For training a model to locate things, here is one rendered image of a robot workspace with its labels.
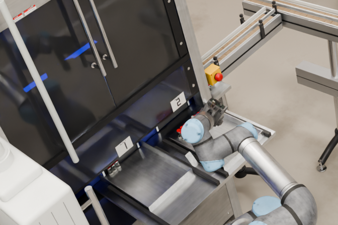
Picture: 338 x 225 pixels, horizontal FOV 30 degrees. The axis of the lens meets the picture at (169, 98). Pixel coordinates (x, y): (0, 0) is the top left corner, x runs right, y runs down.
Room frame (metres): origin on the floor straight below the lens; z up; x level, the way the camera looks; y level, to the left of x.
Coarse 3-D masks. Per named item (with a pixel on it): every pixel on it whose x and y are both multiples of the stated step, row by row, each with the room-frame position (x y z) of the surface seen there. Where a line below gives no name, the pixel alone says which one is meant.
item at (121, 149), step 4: (124, 140) 2.10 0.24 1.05; (128, 140) 2.11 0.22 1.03; (120, 144) 2.09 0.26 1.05; (124, 144) 2.10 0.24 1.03; (128, 144) 2.11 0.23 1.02; (132, 144) 2.12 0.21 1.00; (116, 148) 2.08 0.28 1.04; (120, 148) 2.09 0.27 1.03; (124, 148) 2.10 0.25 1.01; (128, 148) 2.11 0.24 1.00; (120, 152) 2.08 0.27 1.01; (124, 152) 2.09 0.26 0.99; (120, 156) 2.08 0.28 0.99
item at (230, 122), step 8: (224, 120) 2.22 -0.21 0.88; (232, 120) 2.19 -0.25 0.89; (240, 120) 2.15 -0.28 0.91; (216, 128) 2.19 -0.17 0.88; (224, 128) 2.17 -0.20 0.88; (232, 128) 2.15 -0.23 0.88; (256, 128) 2.07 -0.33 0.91; (216, 136) 2.13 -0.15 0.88; (176, 144) 2.15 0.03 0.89; (184, 144) 2.15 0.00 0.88; (192, 152) 2.06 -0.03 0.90; (224, 160) 1.97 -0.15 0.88; (232, 160) 1.93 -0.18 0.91; (224, 168) 1.90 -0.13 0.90
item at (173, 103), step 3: (183, 93) 2.31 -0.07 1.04; (177, 96) 2.29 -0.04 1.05; (180, 96) 2.29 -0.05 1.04; (183, 96) 2.30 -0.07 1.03; (174, 99) 2.27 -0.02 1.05; (180, 99) 2.29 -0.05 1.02; (183, 99) 2.30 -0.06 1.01; (171, 102) 2.26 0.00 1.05; (174, 102) 2.27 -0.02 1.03; (180, 102) 2.29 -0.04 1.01; (183, 102) 2.30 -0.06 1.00; (174, 105) 2.27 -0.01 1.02; (177, 105) 2.28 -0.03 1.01; (180, 105) 2.29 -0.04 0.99; (174, 108) 2.27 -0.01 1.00; (177, 108) 2.27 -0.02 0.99
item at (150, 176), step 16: (144, 144) 2.21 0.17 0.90; (128, 160) 2.16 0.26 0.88; (144, 160) 2.13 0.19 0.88; (160, 160) 2.09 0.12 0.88; (176, 160) 2.03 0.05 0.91; (112, 176) 2.09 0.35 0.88; (128, 176) 2.06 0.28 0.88; (144, 176) 2.03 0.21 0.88; (160, 176) 2.00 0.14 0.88; (176, 176) 1.97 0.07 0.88; (128, 192) 1.96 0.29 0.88; (144, 192) 1.93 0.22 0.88; (160, 192) 1.90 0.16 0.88
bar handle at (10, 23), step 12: (0, 0) 1.91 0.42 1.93; (12, 24) 1.90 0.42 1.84; (24, 48) 1.90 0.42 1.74; (24, 60) 1.91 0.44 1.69; (36, 72) 1.90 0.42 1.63; (36, 84) 1.90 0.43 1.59; (48, 96) 1.91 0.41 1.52; (48, 108) 1.90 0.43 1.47; (60, 132) 1.90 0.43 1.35; (72, 156) 1.90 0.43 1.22
